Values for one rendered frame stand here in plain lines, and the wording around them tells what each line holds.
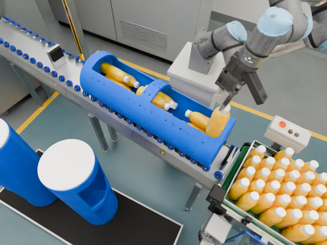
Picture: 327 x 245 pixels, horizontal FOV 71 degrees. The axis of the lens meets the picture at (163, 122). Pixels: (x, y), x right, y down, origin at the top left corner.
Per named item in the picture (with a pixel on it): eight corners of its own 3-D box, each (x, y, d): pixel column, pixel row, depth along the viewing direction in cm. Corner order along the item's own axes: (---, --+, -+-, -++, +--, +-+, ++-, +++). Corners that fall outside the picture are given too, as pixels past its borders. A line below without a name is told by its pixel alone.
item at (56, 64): (64, 61, 173) (57, 43, 160) (68, 62, 171) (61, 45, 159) (53, 68, 168) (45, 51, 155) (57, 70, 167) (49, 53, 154)
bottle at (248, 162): (246, 182, 128) (259, 169, 113) (235, 174, 131) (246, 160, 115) (252, 173, 131) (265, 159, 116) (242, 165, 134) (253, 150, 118)
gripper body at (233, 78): (223, 75, 82) (239, 47, 73) (243, 88, 81) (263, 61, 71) (212, 85, 78) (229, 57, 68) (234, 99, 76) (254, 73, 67)
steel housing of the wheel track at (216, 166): (26, 47, 225) (7, 14, 197) (227, 167, 162) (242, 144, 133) (-1, 63, 212) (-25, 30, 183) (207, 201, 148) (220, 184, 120)
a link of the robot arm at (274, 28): (303, 21, 58) (282, 24, 54) (276, 55, 67) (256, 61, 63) (281, 3, 61) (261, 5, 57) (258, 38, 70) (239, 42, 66)
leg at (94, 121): (105, 146, 238) (91, 110, 185) (110, 149, 236) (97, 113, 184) (101, 150, 235) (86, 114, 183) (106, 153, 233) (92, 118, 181)
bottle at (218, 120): (210, 122, 104) (221, 97, 88) (224, 130, 103) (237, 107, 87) (202, 132, 101) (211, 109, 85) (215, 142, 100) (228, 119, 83)
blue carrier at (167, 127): (116, 73, 163) (106, 41, 138) (228, 136, 137) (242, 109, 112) (87, 101, 151) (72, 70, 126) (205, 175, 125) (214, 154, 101)
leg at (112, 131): (114, 136, 244) (103, 98, 192) (118, 139, 243) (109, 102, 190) (111, 140, 242) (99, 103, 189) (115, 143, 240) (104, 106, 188)
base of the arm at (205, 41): (203, 28, 133) (217, 21, 126) (216, 50, 140) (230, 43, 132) (192, 42, 126) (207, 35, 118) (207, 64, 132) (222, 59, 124)
